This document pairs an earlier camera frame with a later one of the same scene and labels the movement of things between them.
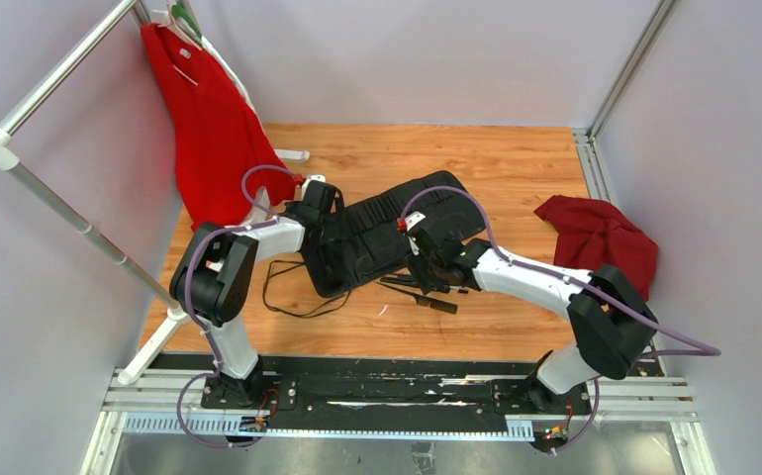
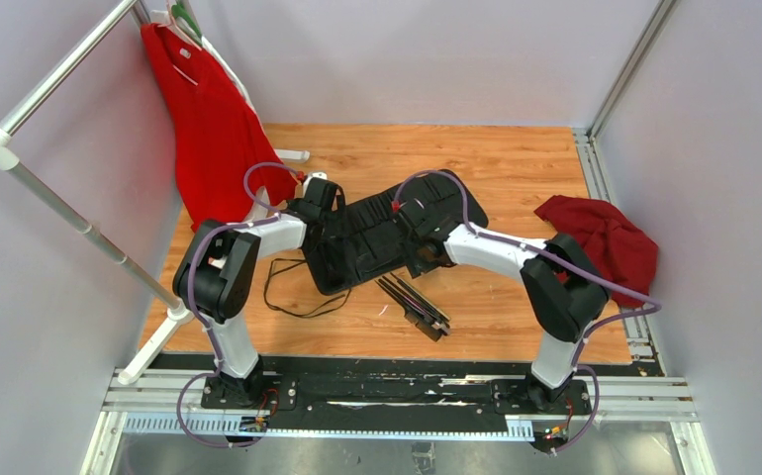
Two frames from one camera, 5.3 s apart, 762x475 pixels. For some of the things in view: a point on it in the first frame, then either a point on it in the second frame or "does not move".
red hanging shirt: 227,150 does not move
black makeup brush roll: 364,238 does not move
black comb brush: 427,302 -> 425,322
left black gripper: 292,208 does not move
